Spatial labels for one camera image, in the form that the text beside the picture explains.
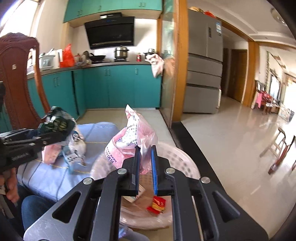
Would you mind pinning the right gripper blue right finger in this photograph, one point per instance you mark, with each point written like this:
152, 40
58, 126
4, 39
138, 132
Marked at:
155, 169

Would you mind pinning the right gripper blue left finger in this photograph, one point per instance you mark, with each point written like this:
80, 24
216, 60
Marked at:
136, 171

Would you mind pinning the pink printed plastic bag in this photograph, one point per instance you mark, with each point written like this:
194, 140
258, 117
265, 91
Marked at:
137, 133

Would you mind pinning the green grey foil wrapper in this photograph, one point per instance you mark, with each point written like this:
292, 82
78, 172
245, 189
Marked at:
58, 125

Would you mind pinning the red gold snack wrapper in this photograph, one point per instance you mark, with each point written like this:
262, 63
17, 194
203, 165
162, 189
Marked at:
158, 205

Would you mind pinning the clear plastic bag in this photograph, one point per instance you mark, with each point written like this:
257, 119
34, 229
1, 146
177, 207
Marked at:
76, 143

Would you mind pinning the person's left hand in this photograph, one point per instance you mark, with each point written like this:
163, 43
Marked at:
11, 182

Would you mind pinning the carved dark wooden chair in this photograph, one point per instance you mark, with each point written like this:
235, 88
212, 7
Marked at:
15, 48

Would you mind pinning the blue striped seat cushion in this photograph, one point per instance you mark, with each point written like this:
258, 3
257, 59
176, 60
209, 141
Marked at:
54, 181

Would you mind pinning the person's jeans leg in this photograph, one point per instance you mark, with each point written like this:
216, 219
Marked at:
30, 207

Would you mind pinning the pink plastic waste basket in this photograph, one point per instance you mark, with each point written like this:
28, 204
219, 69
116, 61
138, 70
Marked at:
135, 214

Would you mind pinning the teal lower cabinets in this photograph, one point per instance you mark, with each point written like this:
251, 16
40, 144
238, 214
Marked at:
111, 85

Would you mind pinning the teal cabinets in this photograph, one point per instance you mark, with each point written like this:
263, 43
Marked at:
79, 8
111, 85

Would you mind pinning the silver multi-door refrigerator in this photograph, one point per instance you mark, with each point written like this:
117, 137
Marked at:
204, 72

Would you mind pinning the red canister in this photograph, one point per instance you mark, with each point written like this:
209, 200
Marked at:
139, 57

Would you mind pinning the black kettle pot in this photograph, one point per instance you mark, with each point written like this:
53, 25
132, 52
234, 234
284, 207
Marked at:
150, 52

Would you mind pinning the steel stock pot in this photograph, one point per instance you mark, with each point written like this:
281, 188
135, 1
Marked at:
121, 52

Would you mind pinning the black wok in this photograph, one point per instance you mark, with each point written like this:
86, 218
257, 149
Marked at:
96, 58

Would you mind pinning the orange plastic bag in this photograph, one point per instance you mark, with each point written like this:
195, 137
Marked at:
68, 58

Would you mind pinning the brown wooden interior door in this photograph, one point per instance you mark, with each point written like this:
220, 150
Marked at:
237, 76

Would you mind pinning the red chairs in background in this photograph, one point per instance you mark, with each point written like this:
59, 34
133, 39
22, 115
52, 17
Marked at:
262, 100

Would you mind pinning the black range hood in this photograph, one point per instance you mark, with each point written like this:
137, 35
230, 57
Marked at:
110, 32

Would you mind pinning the wooden stool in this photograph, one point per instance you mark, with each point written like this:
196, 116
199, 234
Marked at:
279, 147

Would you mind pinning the teal upper cabinets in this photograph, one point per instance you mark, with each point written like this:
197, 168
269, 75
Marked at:
79, 8

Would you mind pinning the glass sliding door wooden frame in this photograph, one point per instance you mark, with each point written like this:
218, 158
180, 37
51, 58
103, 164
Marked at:
173, 47

